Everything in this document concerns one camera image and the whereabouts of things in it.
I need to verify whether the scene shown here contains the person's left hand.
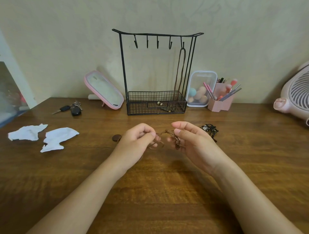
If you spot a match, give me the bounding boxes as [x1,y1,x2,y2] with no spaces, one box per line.
[110,123,161,174]

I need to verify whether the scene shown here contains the person's right hand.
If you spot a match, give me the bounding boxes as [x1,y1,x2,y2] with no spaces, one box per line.
[171,121,232,178]

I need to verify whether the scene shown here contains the brown cord ring pendant necklace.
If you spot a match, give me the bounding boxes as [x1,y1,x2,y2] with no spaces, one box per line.
[112,129,187,150]

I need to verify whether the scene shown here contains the black cord flower pendant necklace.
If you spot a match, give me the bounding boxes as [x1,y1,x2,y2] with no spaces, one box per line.
[200,124,219,143]

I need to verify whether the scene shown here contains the black wire jewelry stand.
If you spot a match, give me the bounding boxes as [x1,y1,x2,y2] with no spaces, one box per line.
[112,29,204,116]

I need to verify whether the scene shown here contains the brown cord leaf pendant necklace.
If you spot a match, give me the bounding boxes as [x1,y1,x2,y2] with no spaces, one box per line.
[156,42,187,113]

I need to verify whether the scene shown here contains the person's right forearm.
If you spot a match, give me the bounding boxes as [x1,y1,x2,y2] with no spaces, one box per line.
[213,159,304,234]

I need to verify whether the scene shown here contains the person's left forearm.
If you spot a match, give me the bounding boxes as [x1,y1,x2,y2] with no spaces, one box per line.
[26,157,128,234]

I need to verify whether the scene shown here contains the pink brush holder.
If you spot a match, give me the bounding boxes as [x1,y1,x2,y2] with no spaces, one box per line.
[207,82,234,113]

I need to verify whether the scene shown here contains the pink pen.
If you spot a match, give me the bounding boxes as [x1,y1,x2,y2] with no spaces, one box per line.
[203,82,214,100]
[207,84,217,101]

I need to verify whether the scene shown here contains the grey purple pencil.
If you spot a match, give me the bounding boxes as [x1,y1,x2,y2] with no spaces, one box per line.
[218,87,242,102]

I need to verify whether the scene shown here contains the pink framed table mirror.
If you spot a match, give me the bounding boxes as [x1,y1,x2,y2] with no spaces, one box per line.
[84,70,125,110]

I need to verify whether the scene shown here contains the clear plastic container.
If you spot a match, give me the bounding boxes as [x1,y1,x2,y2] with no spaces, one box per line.
[186,70,218,107]

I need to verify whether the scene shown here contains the white crumpled paper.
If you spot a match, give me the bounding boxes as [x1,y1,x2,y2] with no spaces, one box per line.
[40,127,80,153]
[7,123,49,141]

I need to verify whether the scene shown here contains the black headed car key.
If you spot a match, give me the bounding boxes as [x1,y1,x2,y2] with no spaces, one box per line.
[51,105,71,115]

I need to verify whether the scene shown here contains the pink pig shaped desk fan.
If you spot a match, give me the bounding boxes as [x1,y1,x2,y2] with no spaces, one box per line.
[273,60,309,126]

